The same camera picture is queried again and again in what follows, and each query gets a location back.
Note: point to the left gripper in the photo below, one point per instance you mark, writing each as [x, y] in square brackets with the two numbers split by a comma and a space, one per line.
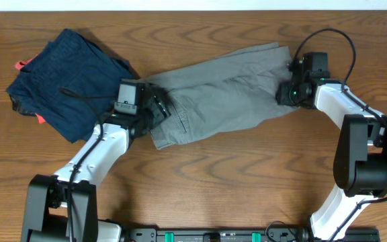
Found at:
[160, 106]

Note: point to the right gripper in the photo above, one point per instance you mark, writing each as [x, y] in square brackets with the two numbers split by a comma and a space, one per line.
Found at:
[283, 95]

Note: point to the grey shorts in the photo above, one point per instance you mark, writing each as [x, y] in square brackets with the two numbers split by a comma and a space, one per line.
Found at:
[232, 92]

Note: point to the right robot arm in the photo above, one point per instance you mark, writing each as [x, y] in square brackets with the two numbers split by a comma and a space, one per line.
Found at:
[360, 163]

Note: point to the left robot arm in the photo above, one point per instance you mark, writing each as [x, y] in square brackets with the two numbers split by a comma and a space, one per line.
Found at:
[63, 206]

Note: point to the folded navy blue garment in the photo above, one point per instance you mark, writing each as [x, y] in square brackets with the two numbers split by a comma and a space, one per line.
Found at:
[68, 84]

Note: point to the folded red garment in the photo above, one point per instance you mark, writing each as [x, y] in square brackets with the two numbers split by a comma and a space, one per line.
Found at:
[19, 65]

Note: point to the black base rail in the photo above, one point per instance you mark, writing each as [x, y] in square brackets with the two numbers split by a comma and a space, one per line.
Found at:
[275, 232]

